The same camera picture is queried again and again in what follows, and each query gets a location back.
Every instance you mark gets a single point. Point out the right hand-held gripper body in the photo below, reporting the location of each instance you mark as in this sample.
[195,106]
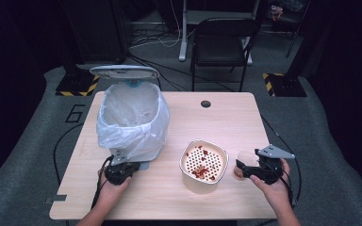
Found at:
[271,166]

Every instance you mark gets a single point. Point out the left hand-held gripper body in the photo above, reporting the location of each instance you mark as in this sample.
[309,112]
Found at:
[118,172]

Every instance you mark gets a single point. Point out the clear plastic trash can liner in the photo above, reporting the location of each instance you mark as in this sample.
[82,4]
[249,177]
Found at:
[128,138]

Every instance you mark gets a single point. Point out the beige container with strainer basket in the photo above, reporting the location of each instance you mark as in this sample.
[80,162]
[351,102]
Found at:
[198,183]

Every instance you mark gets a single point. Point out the white grey lidded trash can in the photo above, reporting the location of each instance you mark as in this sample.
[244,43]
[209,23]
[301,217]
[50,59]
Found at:
[124,72]

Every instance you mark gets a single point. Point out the person's left hand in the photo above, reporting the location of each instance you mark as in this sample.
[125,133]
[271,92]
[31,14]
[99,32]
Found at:
[111,191]

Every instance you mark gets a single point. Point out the person's right hand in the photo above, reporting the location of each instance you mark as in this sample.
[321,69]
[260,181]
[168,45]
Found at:
[273,193]

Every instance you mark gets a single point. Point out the red food scraps in cup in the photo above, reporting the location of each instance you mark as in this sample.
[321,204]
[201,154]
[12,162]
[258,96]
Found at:
[238,173]

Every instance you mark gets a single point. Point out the red food scraps in strainer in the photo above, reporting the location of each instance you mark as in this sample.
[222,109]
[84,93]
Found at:
[201,171]

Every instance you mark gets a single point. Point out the grey tape strip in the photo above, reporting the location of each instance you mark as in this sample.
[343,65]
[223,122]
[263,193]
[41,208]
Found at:
[56,198]

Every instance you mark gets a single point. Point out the black folding chair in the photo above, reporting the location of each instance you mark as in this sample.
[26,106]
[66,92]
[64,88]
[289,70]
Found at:
[220,50]

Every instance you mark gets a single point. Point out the black cabinet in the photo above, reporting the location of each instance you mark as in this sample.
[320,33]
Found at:
[94,28]

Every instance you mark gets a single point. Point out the black yellow striped base plate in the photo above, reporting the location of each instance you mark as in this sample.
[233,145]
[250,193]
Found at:
[287,85]
[72,86]

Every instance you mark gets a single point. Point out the white desk frame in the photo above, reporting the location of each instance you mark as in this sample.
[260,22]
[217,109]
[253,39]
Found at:
[182,34]

